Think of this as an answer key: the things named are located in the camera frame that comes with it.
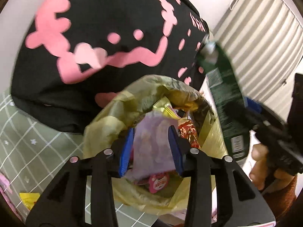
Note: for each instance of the black pink cartoon bag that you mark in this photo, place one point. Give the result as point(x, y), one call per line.
point(106, 40)

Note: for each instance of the pink caterpillar toy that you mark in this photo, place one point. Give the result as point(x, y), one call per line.
point(4, 184)

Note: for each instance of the red snack packet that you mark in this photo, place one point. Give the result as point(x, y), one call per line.
point(189, 130)

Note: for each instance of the black knitted clothing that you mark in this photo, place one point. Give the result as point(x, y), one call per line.
point(296, 94)

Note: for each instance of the striped curtain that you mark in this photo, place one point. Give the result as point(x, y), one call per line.
point(260, 40)

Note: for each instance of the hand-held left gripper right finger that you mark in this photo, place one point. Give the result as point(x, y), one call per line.
point(176, 151)

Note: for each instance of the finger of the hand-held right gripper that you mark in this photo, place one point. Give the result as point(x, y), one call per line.
point(256, 114)

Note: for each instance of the pink round jelly cup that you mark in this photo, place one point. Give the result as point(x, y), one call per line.
point(159, 183)

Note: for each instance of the purple packet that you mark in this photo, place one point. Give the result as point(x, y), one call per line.
point(153, 139)

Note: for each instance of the yellow bin bag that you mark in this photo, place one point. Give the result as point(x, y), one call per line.
point(111, 113)

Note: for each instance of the person's right forearm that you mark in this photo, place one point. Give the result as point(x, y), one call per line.
point(286, 203)

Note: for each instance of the yellow snack packet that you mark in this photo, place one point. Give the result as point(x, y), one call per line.
point(29, 198)

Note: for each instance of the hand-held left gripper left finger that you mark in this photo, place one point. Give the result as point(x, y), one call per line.
point(125, 151)

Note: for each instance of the yellow pink packet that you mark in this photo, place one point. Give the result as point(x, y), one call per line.
point(170, 110)

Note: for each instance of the green white carton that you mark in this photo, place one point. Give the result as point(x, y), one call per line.
point(224, 99)

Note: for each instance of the person's right hand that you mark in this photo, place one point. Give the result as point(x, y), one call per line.
point(260, 165)

